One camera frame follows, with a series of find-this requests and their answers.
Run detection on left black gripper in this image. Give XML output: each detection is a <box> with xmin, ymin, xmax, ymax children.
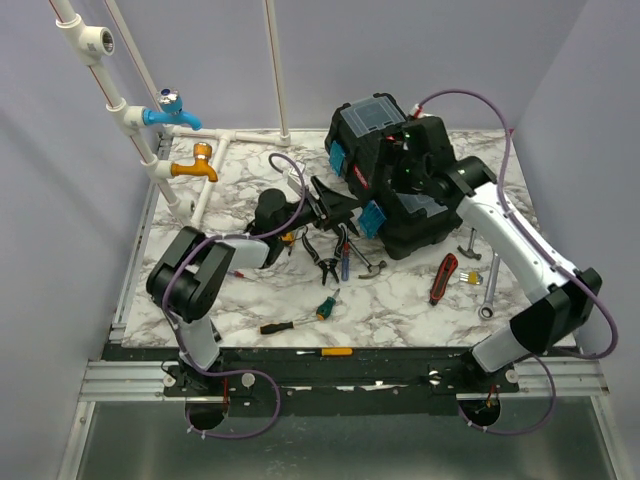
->
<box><xmin>275</xmin><ymin>176</ymin><xmax>359</xmax><ymax>238</ymax></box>

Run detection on black plastic toolbox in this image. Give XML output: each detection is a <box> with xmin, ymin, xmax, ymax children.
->
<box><xmin>325</xmin><ymin>93</ymin><xmax>462</xmax><ymax>260</ymax></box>

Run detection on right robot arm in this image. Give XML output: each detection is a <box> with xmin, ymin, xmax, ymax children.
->
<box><xmin>381</xmin><ymin>116</ymin><xmax>602</xmax><ymax>392</ymax></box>

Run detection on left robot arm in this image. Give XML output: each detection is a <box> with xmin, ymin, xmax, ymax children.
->
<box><xmin>146</xmin><ymin>176</ymin><xmax>362</xmax><ymax>395</ymax></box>

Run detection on black long nose pliers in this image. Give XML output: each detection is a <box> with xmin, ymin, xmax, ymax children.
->
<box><xmin>301</xmin><ymin>224</ymin><xmax>348</xmax><ymax>286</ymax></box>

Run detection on yellow black electric screwdriver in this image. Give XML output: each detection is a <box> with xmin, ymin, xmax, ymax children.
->
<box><xmin>280</xmin><ymin>231</ymin><xmax>296</xmax><ymax>256</ymax></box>

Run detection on silver claw hammer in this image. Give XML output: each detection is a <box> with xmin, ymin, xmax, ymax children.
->
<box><xmin>347</xmin><ymin>240</ymin><xmax>387</xmax><ymax>280</ymax></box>

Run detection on green stubby screwdriver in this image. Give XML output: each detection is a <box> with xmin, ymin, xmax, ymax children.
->
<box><xmin>316</xmin><ymin>289</ymin><xmax>340</xmax><ymax>320</ymax></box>

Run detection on small black claw hammer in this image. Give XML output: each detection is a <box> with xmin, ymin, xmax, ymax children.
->
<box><xmin>457</xmin><ymin>228</ymin><xmax>482</xmax><ymax>261</ymax></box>

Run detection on red black utility knife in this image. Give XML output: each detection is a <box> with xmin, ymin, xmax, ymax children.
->
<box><xmin>429</xmin><ymin>253</ymin><xmax>458</xmax><ymax>306</ymax></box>

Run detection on orange water tap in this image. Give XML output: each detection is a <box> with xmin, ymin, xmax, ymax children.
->
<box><xmin>170</xmin><ymin>142</ymin><xmax>218</xmax><ymax>183</ymax></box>

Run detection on silver ratchet wrench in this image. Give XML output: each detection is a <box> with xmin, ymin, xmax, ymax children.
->
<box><xmin>478</xmin><ymin>252</ymin><xmax>501</xmax><ymax>320</ymax></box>

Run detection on blue water tap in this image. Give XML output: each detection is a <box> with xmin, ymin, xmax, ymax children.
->
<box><xmin>142</xmin><ymin>87</ymin><xmax>202</xmax><ymax>131</ymax></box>

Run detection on blue handle screwdriver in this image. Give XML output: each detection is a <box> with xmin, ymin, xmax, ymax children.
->
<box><xmin>341</xmin><ymin>242</ymin><xmax>350</xmax><ymax>282</ymax></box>

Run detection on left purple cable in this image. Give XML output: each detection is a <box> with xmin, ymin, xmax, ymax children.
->
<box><xmin>160</xmin><ymin>152</ymin><xmax>309</xmax><ymax>442</ymax></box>

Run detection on purple cable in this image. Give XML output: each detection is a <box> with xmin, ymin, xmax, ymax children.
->
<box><xmin>160</xmin><ymin>152</ymin><xmax>309</xmax><ymax>442</ymax></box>
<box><xmin>414</xmin><ymin>88</ymin><xmax>620</xmax><ymax>436</ymax></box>

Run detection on orange handle screwdriver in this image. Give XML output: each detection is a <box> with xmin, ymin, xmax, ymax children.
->
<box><xmin>296</xmin><ymin>347</ymin><xmax>354</xmax><ymax>357</ymax></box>

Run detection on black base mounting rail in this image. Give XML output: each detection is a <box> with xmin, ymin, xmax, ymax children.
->
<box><xmin>98</xmin><ymin>344</ymin><xmax>597</xmax><ymax>418</ymax></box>

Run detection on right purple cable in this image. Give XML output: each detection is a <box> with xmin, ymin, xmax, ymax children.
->
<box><xmin>414</xmin><ymin>88</ymin><xmax>620</xmax><ymax>436</ymax></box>

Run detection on aluminium extrusion rail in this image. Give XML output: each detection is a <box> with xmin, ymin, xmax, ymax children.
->
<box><xmin>77</xmin><ymin>360</ymin><xmax>181</xmax><ymax>403</ymax></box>

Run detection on white PVC pipe frame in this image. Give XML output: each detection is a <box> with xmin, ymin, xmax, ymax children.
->
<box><xmin>50</xmin><ymin>1</ymin><xmax>291</xmax><ymax>227</ymax></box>

